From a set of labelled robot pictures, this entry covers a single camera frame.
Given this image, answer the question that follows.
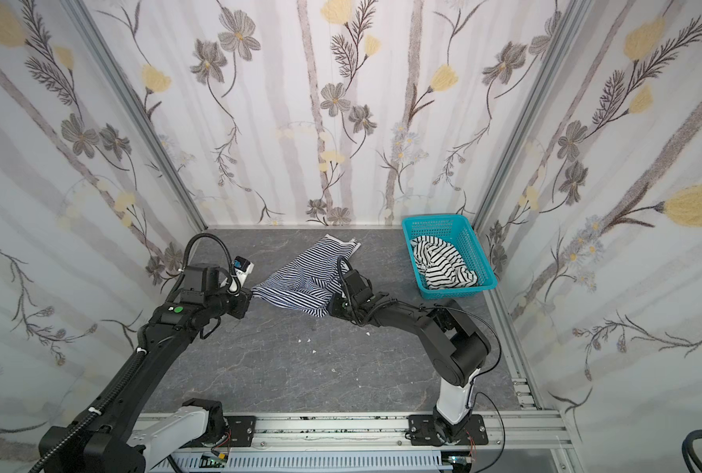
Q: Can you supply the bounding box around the blue white striped tank top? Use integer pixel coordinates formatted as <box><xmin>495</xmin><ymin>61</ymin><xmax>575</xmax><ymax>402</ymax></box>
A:
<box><xmin>252</xmin><ymin>235</ymin><xmax>361</xmax><ymax>317</ymax></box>

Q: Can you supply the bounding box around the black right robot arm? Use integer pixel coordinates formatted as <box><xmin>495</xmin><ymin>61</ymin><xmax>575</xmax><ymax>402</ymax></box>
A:
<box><xmin>327</xmin><ymin>256</ymin><xmax>503</xmax><ymax>447</ymax></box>

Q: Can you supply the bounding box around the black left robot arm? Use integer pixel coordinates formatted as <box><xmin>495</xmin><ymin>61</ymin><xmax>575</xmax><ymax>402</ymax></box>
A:
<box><xmin>32</xmin><ymin>232</ymin><xmax>252</xmax><ymax>472</ymax></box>

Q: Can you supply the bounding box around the black white striped tank top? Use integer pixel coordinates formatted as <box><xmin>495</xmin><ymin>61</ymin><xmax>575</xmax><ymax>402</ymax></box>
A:
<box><xmin>409</xmin><ymin>236</ymin><xmax>479</xmax><ymax>290</ymax></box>

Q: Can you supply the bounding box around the teal plastic basket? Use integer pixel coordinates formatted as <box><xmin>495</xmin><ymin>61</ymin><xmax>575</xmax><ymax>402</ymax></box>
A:
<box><xmin>402</xmin><ymin>214</ymin><xmax>498</xmax><ymax>300</ymax></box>

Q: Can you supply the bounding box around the green circuit board left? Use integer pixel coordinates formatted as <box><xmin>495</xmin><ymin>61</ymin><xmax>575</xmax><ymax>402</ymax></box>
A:
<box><xmin>199</xmin><ymin>453</ymin><xmax>228</xmax><ymax>469</ymax></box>

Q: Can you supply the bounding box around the green circuit board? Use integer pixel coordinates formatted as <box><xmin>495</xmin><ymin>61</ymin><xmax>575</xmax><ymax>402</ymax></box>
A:
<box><xmin>199</xmin><ymin>453</ymin><xmax>228</xmax><ymax>469</ymax></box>
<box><xmin>443</xmin><ymin>454</ymin><xmax>474</xmax><ymax>473</ymax></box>

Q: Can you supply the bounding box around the green circuit board right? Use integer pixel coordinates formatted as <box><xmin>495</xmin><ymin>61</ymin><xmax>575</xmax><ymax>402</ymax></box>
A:
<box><xmin>443</xmin><ymin>454</ymin><xmax>474</xmax><ymax>473</ymax></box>

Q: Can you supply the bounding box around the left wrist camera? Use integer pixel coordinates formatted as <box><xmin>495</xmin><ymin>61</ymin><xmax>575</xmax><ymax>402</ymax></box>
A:
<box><xmin>233</xmin><ymin>256</ymin><xmax>254</xmax><ymax>287</ymax></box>

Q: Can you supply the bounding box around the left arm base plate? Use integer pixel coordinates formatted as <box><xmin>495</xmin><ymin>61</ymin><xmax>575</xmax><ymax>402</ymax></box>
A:
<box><xmin>207</xmin><ymin>414</ymin><xmax>256</xmax><ymax>447</ymax></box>

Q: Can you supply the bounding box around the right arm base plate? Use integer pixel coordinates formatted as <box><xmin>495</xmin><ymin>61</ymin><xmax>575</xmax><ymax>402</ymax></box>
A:
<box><xmin>404</xmin><ymin>413</ymin><xmax>489</xmax><ymax>447</ymax></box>

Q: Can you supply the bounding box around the white slotted cable duct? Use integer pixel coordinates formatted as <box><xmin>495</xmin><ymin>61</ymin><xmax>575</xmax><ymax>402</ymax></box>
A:
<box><xmin>173</xmin><ymin>451</ymin><xmax>451</xmax><ymax>472</ymax></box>

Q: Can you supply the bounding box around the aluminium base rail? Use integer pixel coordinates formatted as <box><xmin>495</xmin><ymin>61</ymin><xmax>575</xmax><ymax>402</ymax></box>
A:
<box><xmin>226</xmin><ymin>410</ymin><xmax>573</xmax><ymax>453</ymax></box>

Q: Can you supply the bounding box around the aluminium corner post left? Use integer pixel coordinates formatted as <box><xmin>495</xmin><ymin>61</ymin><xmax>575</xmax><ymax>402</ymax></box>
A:
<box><xmin>60</xmin><ymin>0</ymin><xmax>208</xmax><ymax>232</ymax></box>

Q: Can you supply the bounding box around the aluminium corner post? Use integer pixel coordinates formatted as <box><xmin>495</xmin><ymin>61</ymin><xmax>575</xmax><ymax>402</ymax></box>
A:
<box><xmin>60</xmin><ymin>0</ymin><xmax>208</xmax><ymax>232</ymax></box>
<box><xmin>472</xmin><ymin>0</ymin><xmax>594</xmax><ymax>230</ymax></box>

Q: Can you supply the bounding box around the aluminium corner post right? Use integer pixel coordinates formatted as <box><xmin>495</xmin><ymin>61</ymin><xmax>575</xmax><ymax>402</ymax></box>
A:
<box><xmin>472</xmin><ymin>0</ymin><xmax>594</xmax><ymax>230</ymax></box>

